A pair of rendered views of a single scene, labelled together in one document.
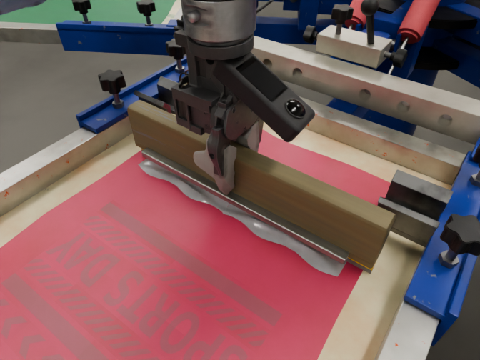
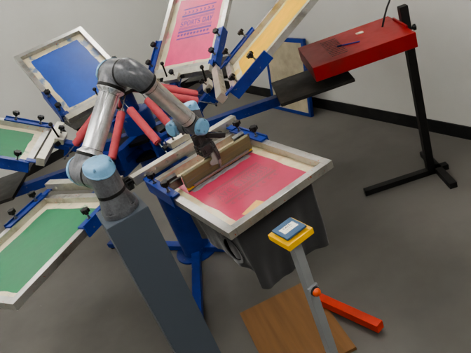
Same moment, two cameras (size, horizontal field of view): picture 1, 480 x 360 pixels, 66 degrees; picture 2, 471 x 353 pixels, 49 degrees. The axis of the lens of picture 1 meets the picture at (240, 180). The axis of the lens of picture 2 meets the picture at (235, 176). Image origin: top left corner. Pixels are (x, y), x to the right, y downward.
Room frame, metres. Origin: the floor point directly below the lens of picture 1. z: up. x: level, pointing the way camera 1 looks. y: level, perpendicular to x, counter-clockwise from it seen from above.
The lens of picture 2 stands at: (-0.81, 2.01, 2.14)
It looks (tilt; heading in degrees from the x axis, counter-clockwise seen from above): 28 degrees down; 299
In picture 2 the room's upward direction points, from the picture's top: 21 degrees counter-clockwise
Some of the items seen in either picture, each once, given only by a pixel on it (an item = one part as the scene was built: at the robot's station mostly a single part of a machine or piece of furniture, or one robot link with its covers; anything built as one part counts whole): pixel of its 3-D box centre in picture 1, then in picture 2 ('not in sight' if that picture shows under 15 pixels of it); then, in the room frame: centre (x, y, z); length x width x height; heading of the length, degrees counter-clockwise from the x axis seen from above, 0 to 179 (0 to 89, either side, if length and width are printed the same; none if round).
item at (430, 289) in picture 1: (455, 231); (249, 137); (0.31, -0.28, 0.97); 0.30 x 0.05 x 0.07; 144
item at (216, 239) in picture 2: not in sight; (223, 232); (0.34, 0.26, 0.77); 0.46 x 0.09 x 0.36; 144
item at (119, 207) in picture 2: not in sight; (115, 199); (0.51, 0.62, 1.25); 0.15 x 0.15 x 0.10
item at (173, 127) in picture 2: not in sight; (180, 125); (0.42, 0.12, 1.29); 0.11 x 0.11 x 0.08; 67
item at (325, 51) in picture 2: not in sight; (354, 47); (-0.17, -1.11, 1.06); 0.61 x 0.46 x 0.12; 24
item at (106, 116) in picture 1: (153, 99); (163, 191); (0.63, 0.17, 0.97); 0.30 x 0.05 x 0.07; 144
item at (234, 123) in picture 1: (218, 83); (203, 142); (0.40, 0.03, 1.14); 0.09 x 0.08 x 0.12; 54
